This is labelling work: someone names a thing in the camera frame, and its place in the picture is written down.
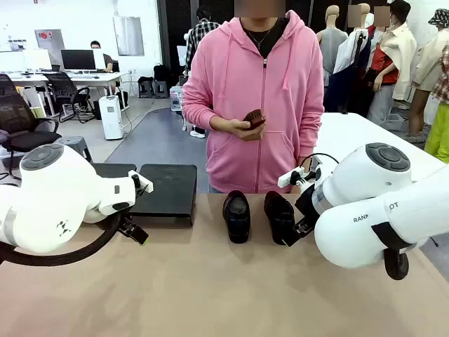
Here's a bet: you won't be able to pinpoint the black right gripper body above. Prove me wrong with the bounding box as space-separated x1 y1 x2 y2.
293 184 322 227

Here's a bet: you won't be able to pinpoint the black leather loafer shoe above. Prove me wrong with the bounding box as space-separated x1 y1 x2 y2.
222 190 252 244
263 191 296 246

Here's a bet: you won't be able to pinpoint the brown wooden shoe brush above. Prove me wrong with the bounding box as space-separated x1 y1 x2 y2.
243 109 267 131

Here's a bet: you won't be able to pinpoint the person's right forearm pink sleeve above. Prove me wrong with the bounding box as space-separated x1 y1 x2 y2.
182 103 235 136

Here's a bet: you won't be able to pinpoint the person's left forearm pink sleeve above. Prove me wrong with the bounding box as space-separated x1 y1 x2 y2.
296 105 326 169

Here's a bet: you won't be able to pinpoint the black shoe stand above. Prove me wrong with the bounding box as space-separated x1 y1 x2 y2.
91 163 138 180
128 164 198 227

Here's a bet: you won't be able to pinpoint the person's right hand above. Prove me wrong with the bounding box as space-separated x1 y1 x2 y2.
231 118 266 142

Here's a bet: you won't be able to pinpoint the white folding table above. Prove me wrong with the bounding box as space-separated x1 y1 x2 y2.
304 112 445 176

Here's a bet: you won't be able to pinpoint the grey plastic stool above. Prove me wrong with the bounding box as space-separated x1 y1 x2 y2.
57 136 93 164

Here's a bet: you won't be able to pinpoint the white air purifier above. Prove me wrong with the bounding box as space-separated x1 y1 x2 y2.
99 95 124 140

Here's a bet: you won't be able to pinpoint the grey storage bin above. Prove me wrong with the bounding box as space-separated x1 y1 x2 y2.
383 112 405 131

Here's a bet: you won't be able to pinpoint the person in pink hoodie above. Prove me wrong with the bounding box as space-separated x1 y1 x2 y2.
181 9 326 194

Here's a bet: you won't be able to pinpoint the clear plastic storage box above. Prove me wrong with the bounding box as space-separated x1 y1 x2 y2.
169 86 185 112

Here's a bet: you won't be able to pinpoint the neon yellow trousers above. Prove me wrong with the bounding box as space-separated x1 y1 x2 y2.
424 103 449 164

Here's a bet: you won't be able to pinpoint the mannequin with white navy jacket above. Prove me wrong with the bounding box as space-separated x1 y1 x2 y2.
333 2 373 113

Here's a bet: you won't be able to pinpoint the black mesh office chair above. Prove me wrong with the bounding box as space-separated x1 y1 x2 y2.
45 72 95 124
0 73 63 176

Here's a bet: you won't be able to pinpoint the white office desk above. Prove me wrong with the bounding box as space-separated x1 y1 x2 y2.
0 71 129 117

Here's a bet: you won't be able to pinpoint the mannequin with red top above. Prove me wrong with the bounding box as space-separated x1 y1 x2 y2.
366 6 401 122

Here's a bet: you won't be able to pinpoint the black backpack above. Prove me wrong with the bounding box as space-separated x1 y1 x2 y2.
153 63 170 82

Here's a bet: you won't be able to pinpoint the mannequin with grey tank top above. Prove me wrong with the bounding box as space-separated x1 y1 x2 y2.
315 5 349 88

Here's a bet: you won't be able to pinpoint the seated person at desk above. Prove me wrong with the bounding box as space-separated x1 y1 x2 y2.
90 40 115 74

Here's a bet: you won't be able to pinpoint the black computer monitor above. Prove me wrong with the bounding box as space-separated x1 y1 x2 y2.
60 49 97 71

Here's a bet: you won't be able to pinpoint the red plaid garment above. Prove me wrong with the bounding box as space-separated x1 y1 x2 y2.
430 44 449 106

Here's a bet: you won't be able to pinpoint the mannequin with cream jacket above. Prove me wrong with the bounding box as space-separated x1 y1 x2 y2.
380 0 418 103

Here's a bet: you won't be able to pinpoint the mannequin with beige coat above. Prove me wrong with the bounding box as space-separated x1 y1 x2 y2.
408 20 449 138

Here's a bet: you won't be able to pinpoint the white computer monitor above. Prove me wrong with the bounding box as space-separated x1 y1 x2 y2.
0 48 52 73

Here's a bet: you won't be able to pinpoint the person in plaid shirt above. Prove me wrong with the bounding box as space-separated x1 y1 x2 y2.
185 6 221 139

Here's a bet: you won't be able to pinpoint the patterned bucket hat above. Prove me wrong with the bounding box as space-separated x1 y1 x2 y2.
428 8 449 25

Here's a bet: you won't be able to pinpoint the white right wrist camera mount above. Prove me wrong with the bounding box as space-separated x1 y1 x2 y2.
278 166 322 189

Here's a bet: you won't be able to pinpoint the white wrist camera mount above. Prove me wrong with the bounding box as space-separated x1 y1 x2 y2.
278 166 322 189
128 170 154 194

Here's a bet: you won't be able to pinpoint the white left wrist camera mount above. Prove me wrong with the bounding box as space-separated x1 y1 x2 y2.
128 170 154 194

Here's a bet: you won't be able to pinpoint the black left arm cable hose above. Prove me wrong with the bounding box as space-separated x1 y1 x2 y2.
0 210 123 267

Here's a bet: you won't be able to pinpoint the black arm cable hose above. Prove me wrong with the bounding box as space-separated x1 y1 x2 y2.
383 247 410 281
0 210 123 267

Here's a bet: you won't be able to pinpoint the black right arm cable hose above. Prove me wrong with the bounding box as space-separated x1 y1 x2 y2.
383 247 410 281

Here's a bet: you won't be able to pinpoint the silver cross necklace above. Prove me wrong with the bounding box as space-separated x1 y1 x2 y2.
245 29 273 50

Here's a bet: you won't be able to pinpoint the metal wall panel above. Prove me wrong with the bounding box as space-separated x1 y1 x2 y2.
112 16 145 56

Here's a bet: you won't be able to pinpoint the grey wall electrical box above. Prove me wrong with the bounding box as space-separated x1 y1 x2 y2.
34 29 66 50

